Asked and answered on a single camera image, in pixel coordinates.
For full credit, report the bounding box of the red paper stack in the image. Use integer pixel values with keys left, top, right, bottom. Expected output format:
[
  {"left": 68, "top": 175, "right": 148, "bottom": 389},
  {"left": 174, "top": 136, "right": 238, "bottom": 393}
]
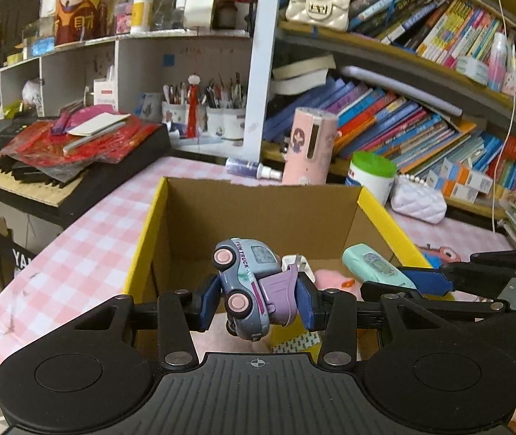
[{"left": 0, "top": 116, "right": 168, "bottom": 183}]

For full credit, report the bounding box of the cream quilted handbag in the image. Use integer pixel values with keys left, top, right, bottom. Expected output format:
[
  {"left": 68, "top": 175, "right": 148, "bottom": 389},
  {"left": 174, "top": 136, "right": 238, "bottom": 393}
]
[{"left": 284, "top": 0, "right": 350, "bottom": 33}]

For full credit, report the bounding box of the white quilted purse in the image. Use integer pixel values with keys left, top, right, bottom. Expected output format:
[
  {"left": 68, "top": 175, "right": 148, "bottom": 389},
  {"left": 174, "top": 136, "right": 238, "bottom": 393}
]
[{"left": 390, "top": 176, "right": 447, "bottom": 225}]

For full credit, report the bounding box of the black electronic keyboard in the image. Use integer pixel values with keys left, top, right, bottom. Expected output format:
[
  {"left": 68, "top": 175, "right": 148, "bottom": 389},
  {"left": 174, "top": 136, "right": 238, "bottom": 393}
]
[{"left": 0, "top": 119, "right": 171, "bottom": 227}]

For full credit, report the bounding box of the white charger plug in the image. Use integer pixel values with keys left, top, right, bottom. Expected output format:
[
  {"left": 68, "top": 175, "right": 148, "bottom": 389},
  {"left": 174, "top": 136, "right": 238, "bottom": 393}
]
[{"left": 280, "top": 254, "right": 316, "bottom": 283}]

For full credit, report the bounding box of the small spray bottle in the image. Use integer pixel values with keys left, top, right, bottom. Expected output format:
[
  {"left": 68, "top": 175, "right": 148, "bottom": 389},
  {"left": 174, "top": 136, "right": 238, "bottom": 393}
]
[{"left": 226, "top": 157, "right": 283, "bottom": 182}]

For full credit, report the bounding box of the fortune god figure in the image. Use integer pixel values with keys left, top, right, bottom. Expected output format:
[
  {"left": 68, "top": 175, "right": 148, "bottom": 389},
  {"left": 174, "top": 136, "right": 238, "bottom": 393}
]
[{"left": 54, "top": 0, "right": 109, "bottom": 46}]

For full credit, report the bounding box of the mint green toy case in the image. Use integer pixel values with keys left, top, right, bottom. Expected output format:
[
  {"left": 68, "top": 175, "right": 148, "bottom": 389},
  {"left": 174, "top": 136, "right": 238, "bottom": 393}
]
[{"left": 342, "top": 244, "right": 416, "bottom": 290}]

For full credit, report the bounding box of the pink cartoon desk mat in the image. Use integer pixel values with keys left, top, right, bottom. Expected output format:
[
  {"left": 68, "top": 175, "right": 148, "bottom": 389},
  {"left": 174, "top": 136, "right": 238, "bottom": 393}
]
[{"left": 387, "top": 207, "right": 512, "bottom": 261}]

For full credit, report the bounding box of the pink plush toy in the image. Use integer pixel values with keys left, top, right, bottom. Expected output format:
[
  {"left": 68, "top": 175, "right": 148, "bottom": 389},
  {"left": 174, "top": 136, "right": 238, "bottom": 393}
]
[{"left": 314, "top": 269, "right": 362, "bottom": 301}]

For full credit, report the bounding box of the blue purple toy car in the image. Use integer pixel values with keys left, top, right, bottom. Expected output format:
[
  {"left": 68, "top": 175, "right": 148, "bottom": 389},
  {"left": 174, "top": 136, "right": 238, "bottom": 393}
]
[{"left": 213, "top": 238, "right": 298, "bottom": 342}]

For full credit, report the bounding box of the white charging cable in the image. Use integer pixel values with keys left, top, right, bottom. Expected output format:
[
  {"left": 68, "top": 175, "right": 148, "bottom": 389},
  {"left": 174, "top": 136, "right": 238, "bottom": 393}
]
[{"left": 481, "top": 0, "right": 516, "bottom": 234}]

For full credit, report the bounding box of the orange white medicine box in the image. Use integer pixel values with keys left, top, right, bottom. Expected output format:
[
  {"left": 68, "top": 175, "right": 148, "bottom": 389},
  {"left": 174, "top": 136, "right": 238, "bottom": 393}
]
[{"left": 426, "top": 158, "right": 493, "bottom": 203}]

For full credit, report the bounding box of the yellow cardboard box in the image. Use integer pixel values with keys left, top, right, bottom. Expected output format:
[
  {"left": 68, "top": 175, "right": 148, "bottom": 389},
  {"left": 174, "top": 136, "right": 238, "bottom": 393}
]
[{"left": 123, "top": 179, "right": 427, "bottom": 303}]

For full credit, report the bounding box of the white jar green lid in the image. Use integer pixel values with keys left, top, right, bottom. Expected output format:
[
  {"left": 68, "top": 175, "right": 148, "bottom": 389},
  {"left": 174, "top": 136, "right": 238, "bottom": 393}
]
[{"left": 345, "top": 150, "right": 396, "bottom": 205}]

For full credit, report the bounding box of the pink cylindrical holder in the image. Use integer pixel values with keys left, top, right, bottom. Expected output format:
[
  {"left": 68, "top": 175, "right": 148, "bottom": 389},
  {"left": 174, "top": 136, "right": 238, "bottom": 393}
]
[{"left": 282, "top": 107, "right": 338, "bottom": 186}]

